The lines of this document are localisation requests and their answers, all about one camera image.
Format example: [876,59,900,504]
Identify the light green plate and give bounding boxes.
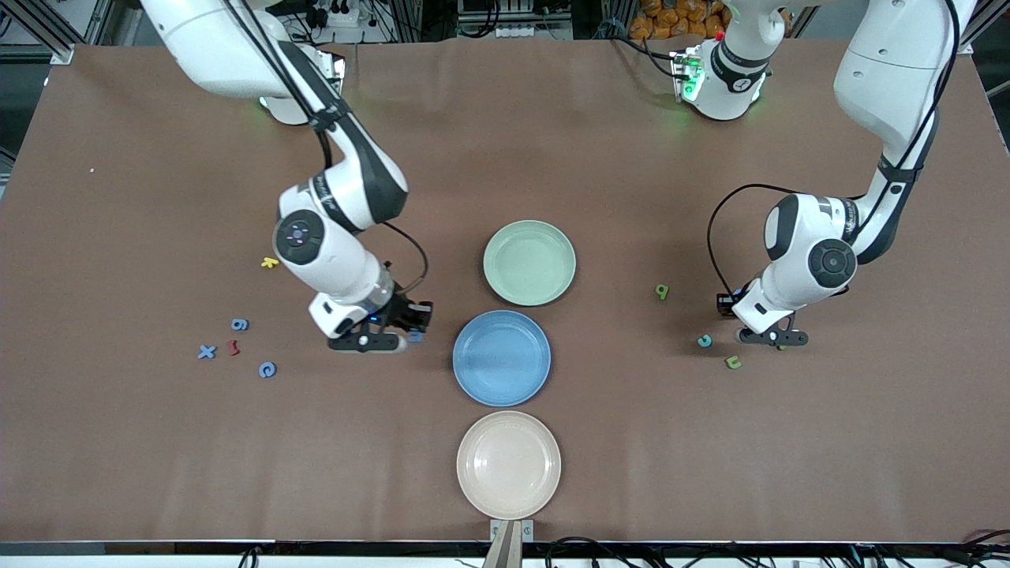
[483,219,578,307]

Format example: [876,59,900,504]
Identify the blue plate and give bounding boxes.
[452,309,552,408]

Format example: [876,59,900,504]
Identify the beige plate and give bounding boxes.
[456,410,563,521]

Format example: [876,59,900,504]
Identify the brown table cover sheet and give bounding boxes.
[0,38,1010,545]

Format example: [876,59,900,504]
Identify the orange packaged goods pile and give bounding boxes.
[630,0,728,40]

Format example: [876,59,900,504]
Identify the white power strip with plugs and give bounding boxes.
[312,0,372,28]

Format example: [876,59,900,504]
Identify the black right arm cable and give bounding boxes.
[225,0,429,301]

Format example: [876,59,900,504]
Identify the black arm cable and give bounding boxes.
[706,0,960,299]
[225,0,429,301]

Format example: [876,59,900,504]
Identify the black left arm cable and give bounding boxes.
[706,0,960,299]

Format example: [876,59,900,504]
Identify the grey camera pole bracket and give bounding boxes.
[489,518,535,568]

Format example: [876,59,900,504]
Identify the black cable arc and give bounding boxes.
[544,536,632,568]

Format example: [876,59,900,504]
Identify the aluminium frame profile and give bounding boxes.
[24,0,76,65]

